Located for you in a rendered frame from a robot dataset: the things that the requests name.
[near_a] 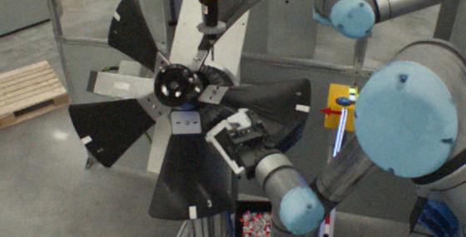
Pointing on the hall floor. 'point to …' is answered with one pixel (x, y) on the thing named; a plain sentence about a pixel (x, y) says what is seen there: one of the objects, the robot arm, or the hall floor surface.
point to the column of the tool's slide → (169, 11)
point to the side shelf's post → (233, 189)
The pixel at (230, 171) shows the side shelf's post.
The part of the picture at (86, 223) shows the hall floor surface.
